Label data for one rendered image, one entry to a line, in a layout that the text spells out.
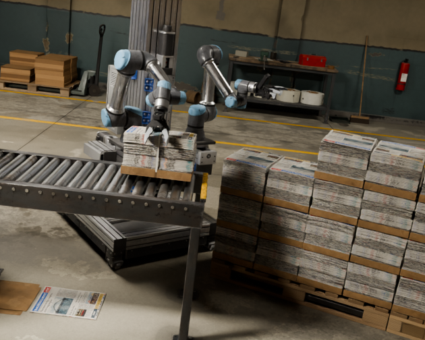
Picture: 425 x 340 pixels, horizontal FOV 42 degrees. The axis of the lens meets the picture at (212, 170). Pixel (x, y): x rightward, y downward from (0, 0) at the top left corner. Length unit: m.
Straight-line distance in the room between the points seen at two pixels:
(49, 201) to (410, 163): 1.92
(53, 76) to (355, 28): 5.17
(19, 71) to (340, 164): 6.95
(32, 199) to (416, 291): 2.18
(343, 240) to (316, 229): 0.17
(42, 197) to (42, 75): 6.58
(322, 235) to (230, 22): 6.91
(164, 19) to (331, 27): 6.54
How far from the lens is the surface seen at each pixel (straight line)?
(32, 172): 3.04
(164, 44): 3.67
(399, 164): 3.20
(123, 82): 3.35
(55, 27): 10.19
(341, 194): 3.29
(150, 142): 2.89
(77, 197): 2.77
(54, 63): 9.23
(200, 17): 9.87
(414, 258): 3.35
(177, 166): 2.90
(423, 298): 3.45
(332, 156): 3.24
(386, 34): 10.29
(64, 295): 3.44
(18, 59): 9.82
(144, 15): 3.74
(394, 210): 3.28
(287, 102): 9.36
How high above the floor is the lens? 1.77
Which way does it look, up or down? 17 degrees down
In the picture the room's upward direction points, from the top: 7 degrees clockwise
